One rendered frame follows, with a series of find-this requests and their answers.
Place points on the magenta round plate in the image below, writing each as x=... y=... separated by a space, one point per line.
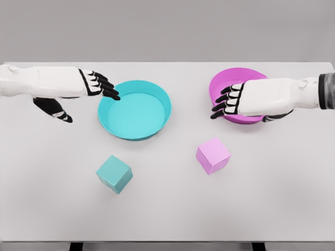
x=225 y=81

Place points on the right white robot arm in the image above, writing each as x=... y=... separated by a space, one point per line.
x=318 y=91

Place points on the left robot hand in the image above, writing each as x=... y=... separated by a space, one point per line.
x=60 y=82

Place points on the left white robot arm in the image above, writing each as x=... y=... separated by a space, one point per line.
x=13 y=80

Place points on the cyan block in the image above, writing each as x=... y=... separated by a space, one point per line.
x=113 y=173

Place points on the pink block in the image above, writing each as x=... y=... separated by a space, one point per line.
x=213 y=154

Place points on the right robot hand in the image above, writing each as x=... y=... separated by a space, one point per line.
x=267 y=98

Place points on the cyan round plate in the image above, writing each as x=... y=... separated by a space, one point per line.
x=136 y=111

